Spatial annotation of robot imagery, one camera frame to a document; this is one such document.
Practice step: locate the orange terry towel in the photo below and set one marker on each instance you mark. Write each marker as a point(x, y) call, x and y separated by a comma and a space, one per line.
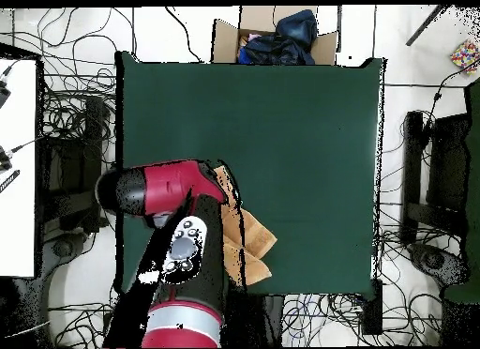
point(257, 236)

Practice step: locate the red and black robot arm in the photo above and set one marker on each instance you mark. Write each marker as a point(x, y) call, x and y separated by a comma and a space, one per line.
point(168, 184)

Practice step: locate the dark green table cloth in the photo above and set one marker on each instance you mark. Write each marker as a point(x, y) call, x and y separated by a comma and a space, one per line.
point(281, 139)

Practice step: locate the brown cardboard box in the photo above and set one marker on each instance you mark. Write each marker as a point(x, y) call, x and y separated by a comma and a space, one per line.
point(225, 41)

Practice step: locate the dark blue clothing pile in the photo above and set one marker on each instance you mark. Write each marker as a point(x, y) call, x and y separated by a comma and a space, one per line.
point(285, 41)

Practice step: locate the black equipment stand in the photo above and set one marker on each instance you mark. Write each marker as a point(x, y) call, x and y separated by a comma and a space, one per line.
point(446, 157)
point(71, 176)

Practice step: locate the white desk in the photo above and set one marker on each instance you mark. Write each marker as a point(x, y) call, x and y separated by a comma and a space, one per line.
point(17, 214)

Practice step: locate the green covered side table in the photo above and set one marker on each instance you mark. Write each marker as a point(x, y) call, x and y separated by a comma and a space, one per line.
point(473, 214)

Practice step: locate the dark metal bar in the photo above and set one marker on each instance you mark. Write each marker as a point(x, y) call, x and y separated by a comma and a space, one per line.
point(425, 26)

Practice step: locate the multicoloured patterned bundle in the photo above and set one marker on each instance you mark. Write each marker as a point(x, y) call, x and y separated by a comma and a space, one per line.
point(465, 56)

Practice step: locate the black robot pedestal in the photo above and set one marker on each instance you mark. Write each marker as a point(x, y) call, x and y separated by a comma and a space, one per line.
point(255, 319)

